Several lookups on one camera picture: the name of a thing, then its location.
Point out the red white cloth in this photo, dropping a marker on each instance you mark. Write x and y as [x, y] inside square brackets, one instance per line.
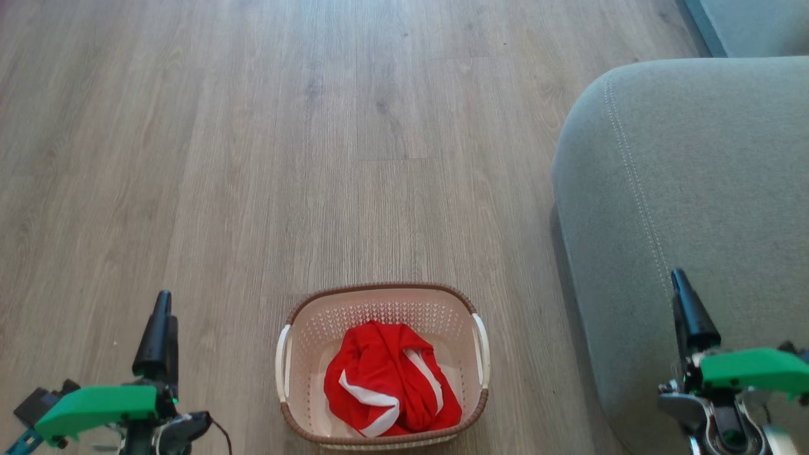
[379, 363]

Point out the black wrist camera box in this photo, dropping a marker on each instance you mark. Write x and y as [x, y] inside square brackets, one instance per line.
[38, 401]

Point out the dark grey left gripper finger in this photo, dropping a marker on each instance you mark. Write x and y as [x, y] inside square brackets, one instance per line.
[173, 347]
[153, 347]

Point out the grey upholstered furniture piece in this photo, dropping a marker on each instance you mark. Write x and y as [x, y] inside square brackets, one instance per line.
[758, 25]

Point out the grey fabric sofa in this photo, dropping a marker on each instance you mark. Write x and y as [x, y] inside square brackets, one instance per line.
[695, 158]

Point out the white plastic laundry basket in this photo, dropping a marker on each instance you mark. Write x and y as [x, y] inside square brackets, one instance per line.
[379, 303]

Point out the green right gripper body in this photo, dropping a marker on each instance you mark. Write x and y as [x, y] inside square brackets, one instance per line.
[752, 370]

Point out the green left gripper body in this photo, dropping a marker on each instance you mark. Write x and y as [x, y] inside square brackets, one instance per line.
[95, 407]

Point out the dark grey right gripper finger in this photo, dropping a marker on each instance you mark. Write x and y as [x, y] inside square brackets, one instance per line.
[679, 332]
[695, 316]

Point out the teal metal bracket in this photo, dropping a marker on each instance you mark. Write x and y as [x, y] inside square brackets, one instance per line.
[19, 443]

